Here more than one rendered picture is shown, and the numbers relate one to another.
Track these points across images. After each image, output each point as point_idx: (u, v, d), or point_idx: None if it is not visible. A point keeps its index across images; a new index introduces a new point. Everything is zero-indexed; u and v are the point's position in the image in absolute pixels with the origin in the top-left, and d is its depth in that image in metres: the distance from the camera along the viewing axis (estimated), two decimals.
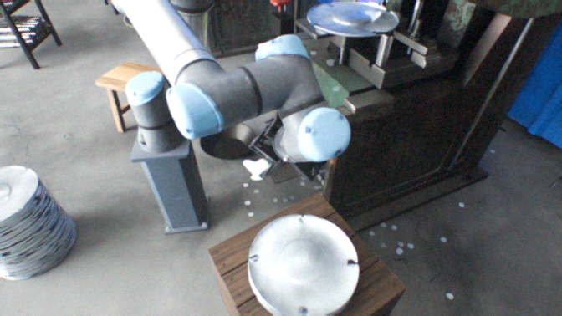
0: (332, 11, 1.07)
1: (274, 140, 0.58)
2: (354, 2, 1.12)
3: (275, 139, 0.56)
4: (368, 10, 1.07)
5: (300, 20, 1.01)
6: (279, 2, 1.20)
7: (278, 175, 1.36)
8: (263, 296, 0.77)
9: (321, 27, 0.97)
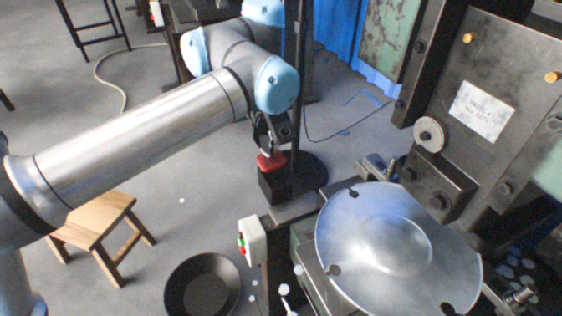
0: (356, 214, 0.62)
1: None
2: (390, 185, 0.68)
3: None
4: (419, 213, 0.63)
5: (303, 250, 0.57)
6: (269, 169, 0.77)
7: None
8: None
9: (343, 281, 0.53)
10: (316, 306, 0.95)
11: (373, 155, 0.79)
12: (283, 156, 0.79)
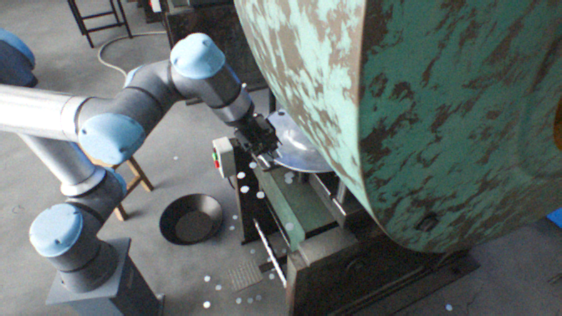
0: (284, 124, 0.89)
1: (248, 112, 0.59)
2: None
3: (247, 109, 0.58)
4: None
5: None
6: None
7: (238, 280, 1.20)
8: None
9: (282, 159, 0.79)
10: (276, 216, 1.23)
11: None
12: (245, 89, 1.06)
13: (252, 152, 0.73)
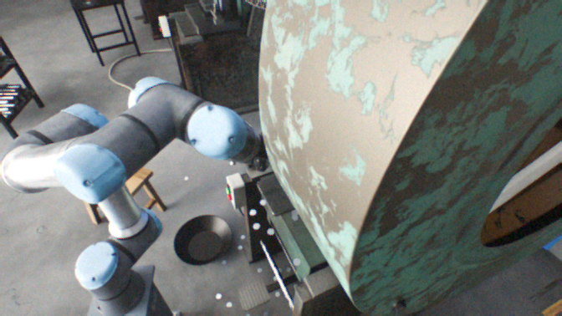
0: None
1: None
2: None
3: None
4: None
5: (262, 183, 0.98)
6: None
7: (248, 299, 1.33)
8: None
9: None
10: (282, 241, 1.36)
11: None
12: None
13: None
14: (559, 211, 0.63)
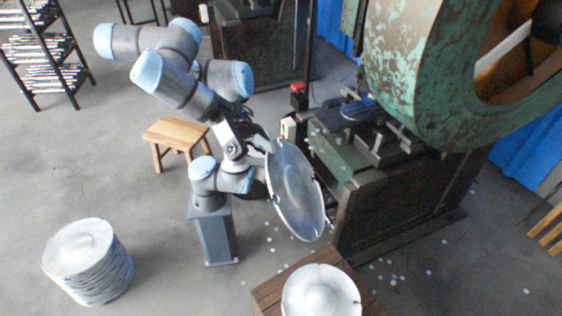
0: (303, 173, 0.91)
1: None
2: (322, 206, 0.94)
3: None
4: (313, 215, 0.86)
5: (316, 114, 1.34)
6: (298, 89, 1.53)
7: None
8: None
9: (276, 145, 0.83)
10: (320, 175, 1.72)
11: (349, 84, 1.56)
12: (304, 84, 1.55)
13: (263, 133, 0.74)
14: None
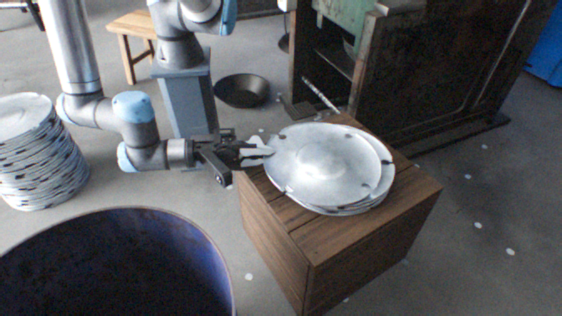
0: (330, 140, 0.83)
1: None
2: (374, 153, 0.80)
3: None
4: (359, 170, 0.75)
5: None
6: None
7: (296, 113, 1.32)
8: None
9: (277, 140, 0.82)
10: (329, 58, 1.35)
11: None
12: None
13: (247, 144, 0.76)
14: None
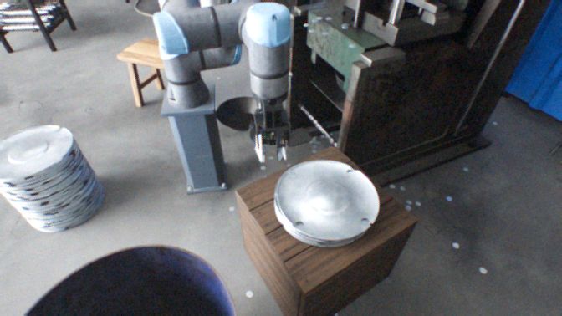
0: (334, 176, 0.96)
1: (280, 98, 0.61)
2: (373, 188, 0.93)
3: (281, 93, 0.60)
4: (360, 206, 0.88)
5: None
6: None
7: (293, 140, 1.44)
8: (290, 222, 0.85)
9: (288, 179, 0.95)
10: (322, 89, 1.48)
11: None
12: None
13: (254, 140, 0.73)
14: None
